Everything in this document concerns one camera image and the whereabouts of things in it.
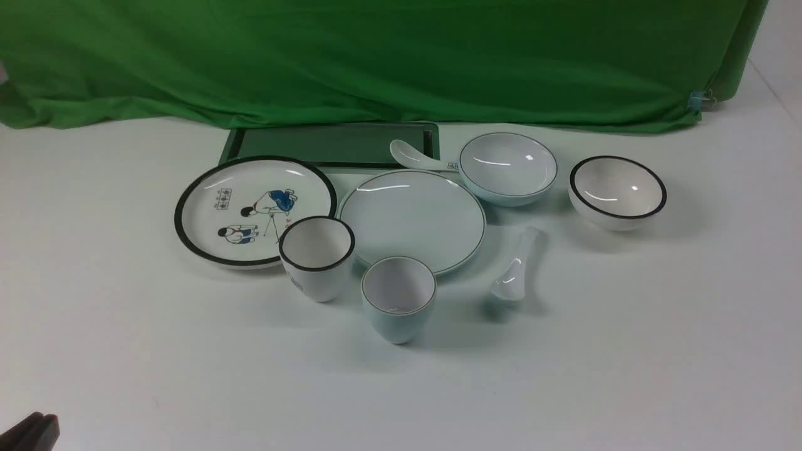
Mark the pale blue cup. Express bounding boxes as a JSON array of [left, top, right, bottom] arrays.
[[360, 256, 438, 345]]

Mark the pale blue shallow bowl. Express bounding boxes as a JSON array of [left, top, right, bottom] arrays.
[[457, 132, 558, 207]]

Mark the plain white ceramic spoon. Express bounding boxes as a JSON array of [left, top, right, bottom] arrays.
[[490, 227, 541, 304]]

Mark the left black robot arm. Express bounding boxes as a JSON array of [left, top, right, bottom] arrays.
[[1, 412, 61, 451]]

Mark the pale blue round plate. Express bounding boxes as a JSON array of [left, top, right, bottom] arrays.
[[337, 169, 487, 275]]

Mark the white cup with black rim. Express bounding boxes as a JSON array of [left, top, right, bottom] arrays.
[[279, 216, 356, 303]]

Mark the dark green rectangular tray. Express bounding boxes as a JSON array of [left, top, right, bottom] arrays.
[[219, 122, 440, 170]]

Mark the cartoon plate with black rim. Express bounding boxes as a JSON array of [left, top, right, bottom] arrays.
[[173, 156, 338, 269]]

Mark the white bowl with black rim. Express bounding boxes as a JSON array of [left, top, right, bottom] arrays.
[[569, 156, 667, 232]]

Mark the green backdrop cloth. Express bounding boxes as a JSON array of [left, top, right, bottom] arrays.
[[1, 1, 768, 133]]

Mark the blue binder clip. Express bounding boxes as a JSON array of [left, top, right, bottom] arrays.
[[687, 89, 718, 112]]

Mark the white spoon with patterned handle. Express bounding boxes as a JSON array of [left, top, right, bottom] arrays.
[[389, 140, 459, 172]]

